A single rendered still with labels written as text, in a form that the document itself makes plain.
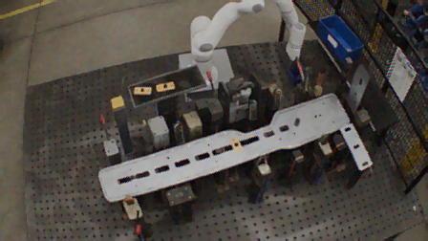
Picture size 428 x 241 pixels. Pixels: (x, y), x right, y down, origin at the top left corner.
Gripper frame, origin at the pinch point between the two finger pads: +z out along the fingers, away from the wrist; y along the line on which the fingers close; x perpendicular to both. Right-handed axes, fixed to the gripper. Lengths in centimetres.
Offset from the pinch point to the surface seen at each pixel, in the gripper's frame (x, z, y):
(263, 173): -48, -14, 74
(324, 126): -5, -11, 56
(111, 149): -114, -13, 44
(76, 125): -136, 24, 0
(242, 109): -44, -7, 33
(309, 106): -8.9, -11.3, 41.6
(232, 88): -52, -28, 34
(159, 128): -89, -19, 42
